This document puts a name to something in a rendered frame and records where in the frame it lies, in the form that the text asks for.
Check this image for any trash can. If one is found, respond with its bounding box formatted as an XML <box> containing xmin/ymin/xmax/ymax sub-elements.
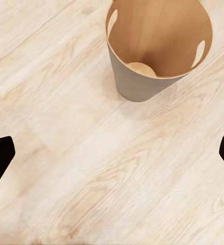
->
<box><xmin>105</xmin><ymin>0</ymin><xmax>214</xmax><ymax>102</ymax></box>

